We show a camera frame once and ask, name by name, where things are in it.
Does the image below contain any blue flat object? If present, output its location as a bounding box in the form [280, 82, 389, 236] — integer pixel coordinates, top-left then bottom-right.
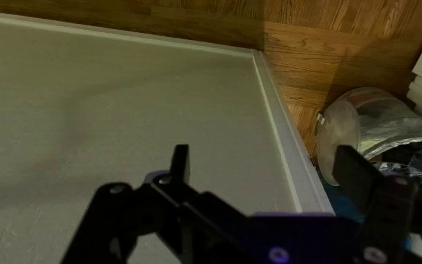
[318, 174, 371, 224]

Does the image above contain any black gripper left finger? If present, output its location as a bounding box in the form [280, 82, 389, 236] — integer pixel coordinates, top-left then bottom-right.
[60, 143, 252, 264]

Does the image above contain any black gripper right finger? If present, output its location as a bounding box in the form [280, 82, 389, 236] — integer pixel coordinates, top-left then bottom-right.
[331, 143, 422, 264]

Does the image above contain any clear plastic container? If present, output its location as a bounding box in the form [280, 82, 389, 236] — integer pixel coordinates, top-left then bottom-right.
[315, 85, 422, 187]

